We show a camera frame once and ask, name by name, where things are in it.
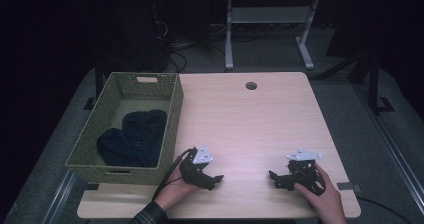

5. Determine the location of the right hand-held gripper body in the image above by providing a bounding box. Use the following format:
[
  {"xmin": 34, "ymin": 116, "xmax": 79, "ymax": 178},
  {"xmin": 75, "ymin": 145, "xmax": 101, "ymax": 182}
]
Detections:
[{"xmin": 282, "ymin": 147, "xmax": 327, "ymax": 197}]

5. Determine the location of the green woven basket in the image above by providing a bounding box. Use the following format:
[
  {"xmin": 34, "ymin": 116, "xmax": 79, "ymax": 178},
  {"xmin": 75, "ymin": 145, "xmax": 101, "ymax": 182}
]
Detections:
[{"xmin": 65, "ymin": 71, "xmax": 185, "ymax": 186}]

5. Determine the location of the grey metal desk frame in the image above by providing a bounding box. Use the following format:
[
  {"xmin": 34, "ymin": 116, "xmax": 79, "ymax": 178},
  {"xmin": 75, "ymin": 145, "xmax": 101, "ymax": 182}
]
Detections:
[{"xmin": 224, "ymin": 0, "xmax": 322, "ymax": 72}]

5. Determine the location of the black floor cable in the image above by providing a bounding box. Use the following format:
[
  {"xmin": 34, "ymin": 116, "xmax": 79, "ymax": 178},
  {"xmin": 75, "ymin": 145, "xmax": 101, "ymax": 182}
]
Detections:
[{"xmin": 355, "ymin": 195, "xmax": 416, "ymax": 224}]

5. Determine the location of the person's left hand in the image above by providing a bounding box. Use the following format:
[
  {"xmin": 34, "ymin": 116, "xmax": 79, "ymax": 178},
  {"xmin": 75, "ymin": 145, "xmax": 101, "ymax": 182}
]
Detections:
[{"xmin": 153, "ymin": 166, "xmax": 202, "ymax": 212}]

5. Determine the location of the black metal stand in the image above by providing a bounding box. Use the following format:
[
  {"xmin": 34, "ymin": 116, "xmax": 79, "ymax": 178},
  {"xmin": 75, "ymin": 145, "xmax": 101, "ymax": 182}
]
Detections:
[
  {"xmin": 82, "ymin": 58, "xmax": 105, "ymax": 111},
  {"xmin": 346, "ymin": 52, "xmax": 396, "ymax": 116}
]

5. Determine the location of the metal floor rail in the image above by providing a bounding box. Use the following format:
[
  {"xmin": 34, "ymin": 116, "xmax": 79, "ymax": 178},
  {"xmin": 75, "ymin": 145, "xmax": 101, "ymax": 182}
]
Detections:
[
  {"xmin": 352, "ymin": 82, "xmax": 424, "ymax": 216},
  {"xmin": 41, "ymin": 169, "xmax": 78, "ymax": 224}
]

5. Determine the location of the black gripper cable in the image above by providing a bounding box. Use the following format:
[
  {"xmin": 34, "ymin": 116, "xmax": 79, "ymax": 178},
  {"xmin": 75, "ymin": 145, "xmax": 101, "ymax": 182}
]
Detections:
[{"xmin": 151, "ymin": 146, "xmax": 198, "ymax": 201}]

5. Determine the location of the grey tape strip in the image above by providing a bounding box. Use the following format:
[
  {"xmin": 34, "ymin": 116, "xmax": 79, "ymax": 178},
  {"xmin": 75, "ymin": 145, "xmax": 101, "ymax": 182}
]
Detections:
[{"xmin": 336, "ymin": 181, "xmax": 362, "ymax": 192}]

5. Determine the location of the dark cloth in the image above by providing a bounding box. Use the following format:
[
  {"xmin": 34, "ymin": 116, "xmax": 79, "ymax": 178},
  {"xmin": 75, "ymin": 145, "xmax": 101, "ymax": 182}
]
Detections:
[{"xmin": 96, "ymin": 108, "xmax": 168, "ymax": 169}]

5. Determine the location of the tangle of floor cables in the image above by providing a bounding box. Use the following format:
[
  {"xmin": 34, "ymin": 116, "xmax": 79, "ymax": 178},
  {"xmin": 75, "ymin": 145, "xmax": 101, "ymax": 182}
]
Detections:
[{"xmin": 151, "ymin": 3, "xmax": 195, "ymax": 74}]

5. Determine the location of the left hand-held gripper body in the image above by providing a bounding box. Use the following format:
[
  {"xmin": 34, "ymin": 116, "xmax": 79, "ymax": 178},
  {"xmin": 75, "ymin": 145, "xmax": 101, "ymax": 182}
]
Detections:
[{"xmin": 178, "ymin": 144, "xmax": 215, "ymax": 187}]

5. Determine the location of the person's right hand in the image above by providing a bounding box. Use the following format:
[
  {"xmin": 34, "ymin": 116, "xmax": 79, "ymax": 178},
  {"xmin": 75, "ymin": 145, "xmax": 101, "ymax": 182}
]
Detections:
[{"xmin": 293, "ymin": 163, "xmax": 348, "ymax": 224}]

